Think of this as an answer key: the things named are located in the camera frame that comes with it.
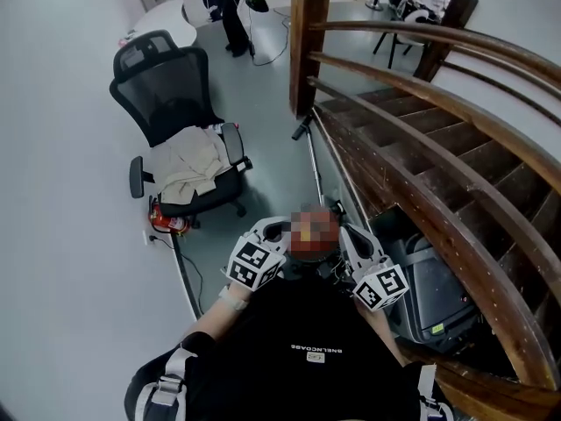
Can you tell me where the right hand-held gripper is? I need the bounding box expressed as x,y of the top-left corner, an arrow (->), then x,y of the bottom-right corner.
339,225 -> 409,313

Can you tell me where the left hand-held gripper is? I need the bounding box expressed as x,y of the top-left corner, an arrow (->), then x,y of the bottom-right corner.
225,216 -> 291,291

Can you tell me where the red vacuum cleaner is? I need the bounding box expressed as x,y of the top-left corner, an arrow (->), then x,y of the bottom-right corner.
284,202 -> 347,280

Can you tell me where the person's left forearm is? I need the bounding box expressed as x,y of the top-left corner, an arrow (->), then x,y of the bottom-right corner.
195,282 -> 253,339

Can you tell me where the person's right forearm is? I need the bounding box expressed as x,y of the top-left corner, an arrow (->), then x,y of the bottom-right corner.
354,298 -> 411,367

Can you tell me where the long metal rod tool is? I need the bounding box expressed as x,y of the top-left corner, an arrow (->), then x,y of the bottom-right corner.
291,114 -> 330,210

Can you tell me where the white wristband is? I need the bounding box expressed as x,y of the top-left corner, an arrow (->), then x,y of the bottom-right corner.
217,283 -> 251,311

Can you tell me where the large black appliance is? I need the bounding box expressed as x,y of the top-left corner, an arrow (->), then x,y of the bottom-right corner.
372,230 -> 483,355

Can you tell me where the person's black t-shirt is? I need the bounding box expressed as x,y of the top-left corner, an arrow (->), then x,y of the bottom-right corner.
124,274 -> 455,421

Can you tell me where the brown wooden staircase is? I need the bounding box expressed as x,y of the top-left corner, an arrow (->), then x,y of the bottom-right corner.
288,0 -> 561,421

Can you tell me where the red fire extinguisher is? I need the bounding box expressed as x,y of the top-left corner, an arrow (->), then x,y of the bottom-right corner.
147,195 -> 193,236

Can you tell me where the beige garment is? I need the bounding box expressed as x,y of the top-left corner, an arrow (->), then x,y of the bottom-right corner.
153,125 -> 233,205

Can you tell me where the black mesh office chair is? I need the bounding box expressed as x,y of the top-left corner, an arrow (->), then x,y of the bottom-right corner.
109,28 -> 254,230

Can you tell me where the black chair with white seat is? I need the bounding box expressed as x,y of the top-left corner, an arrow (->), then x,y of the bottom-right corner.
372,0 -> 439,70

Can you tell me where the white round table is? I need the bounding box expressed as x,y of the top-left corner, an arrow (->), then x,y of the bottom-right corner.
132,0 -> 199,48

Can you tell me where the white wire bundle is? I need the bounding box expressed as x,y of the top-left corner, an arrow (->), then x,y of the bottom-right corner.
328,256 -> 352,285

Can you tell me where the black floor cable with plug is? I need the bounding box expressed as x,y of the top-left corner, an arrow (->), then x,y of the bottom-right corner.
148,233 -> 206,318

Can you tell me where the grey shoulder strap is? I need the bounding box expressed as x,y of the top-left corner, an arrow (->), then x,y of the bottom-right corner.
133,346 -> 198,421
415,363 -> 455,421

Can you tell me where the black cable loop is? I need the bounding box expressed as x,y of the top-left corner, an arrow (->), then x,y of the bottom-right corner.
247,6 -> 293,68

